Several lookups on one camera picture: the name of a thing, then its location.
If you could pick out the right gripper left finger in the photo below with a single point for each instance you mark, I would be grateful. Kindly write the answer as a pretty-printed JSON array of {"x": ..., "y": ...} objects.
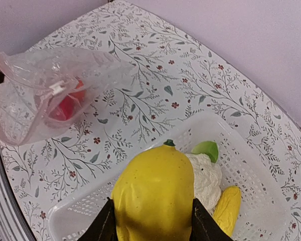
[{"x": 103, "y": 227}]

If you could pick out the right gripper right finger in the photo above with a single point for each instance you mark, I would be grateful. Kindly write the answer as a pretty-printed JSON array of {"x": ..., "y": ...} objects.
[{"x": 204, "y": 228}]

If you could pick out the clear zip top bag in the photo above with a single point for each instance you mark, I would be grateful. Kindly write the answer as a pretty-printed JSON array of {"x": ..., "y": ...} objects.
[{"x": 36, "y": 81}]

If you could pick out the red toy bell pepper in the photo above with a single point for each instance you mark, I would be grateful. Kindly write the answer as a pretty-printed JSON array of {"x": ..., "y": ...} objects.
[{"x": 65, "y": 110}]

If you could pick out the white toy cauliflower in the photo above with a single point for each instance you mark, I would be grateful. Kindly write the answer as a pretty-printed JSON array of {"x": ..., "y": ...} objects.
[{"x": 207, "y": 173}]

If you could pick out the white plastic basket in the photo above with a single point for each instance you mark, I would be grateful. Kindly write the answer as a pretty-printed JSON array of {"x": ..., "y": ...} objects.
[{"x": 263, "y": 214}]

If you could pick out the floral table mat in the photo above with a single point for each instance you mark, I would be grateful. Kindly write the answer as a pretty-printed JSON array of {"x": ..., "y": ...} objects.
[{"x": 175, "y": 79}]

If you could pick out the front aluminium rail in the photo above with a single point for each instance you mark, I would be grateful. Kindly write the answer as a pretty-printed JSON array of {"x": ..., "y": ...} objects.
[{"x": 13, "y": 225}]

